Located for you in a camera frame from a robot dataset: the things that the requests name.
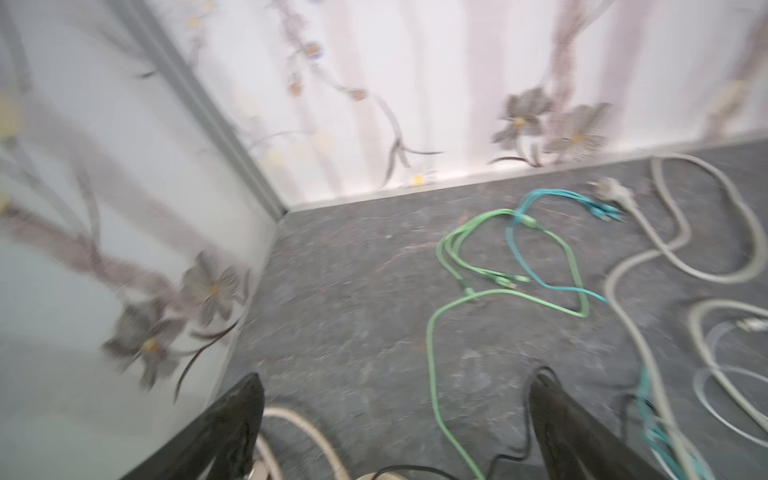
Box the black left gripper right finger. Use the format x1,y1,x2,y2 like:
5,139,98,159
527,373,665,480

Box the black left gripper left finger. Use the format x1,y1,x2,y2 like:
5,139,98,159
124,372,265,480

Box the black USB cable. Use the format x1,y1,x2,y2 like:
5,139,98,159
368,365,559,480

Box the green USB cable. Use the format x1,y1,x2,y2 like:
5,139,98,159
425,208,592,480

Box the white power strip cord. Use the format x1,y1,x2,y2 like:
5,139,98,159
587,152,768,480

